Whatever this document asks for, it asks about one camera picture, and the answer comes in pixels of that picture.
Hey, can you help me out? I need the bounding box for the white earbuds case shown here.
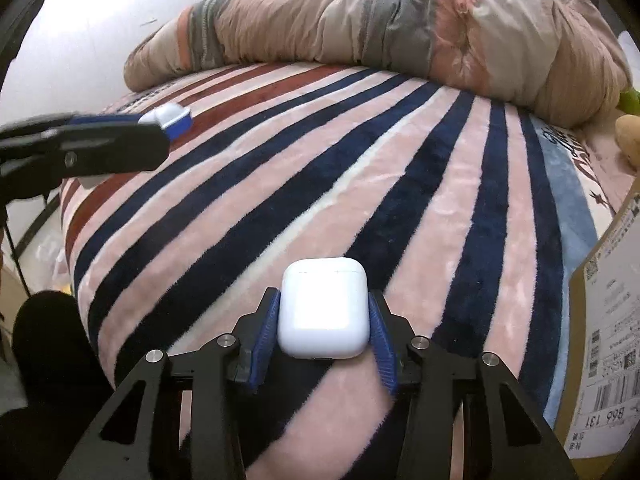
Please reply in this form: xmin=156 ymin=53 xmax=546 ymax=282
xmin=278 ymin=257 xmax=370 ymax=360

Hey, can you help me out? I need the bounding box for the brown cardboard box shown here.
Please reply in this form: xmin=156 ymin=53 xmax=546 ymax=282
xmin=555 ymin=191 xmax=639 ymax=479

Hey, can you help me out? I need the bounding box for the striped fleece blanket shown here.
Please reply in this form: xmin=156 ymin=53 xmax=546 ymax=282
xmin=60 ymin=62 xmax=616 ymax=480

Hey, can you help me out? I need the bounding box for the tan plush toy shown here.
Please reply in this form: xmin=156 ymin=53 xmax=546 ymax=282
xmin=615 ymin=115 xmax=640 ymax=170

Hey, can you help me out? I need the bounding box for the green plush pillow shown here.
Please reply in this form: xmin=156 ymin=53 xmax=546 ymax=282
xmin=617 ymin=88 xmax=640 ymax=116

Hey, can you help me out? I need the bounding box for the rolled striped duvet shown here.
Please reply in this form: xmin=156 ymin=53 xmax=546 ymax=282
xmin=124 ymin=0 xmax=632 ymax=128

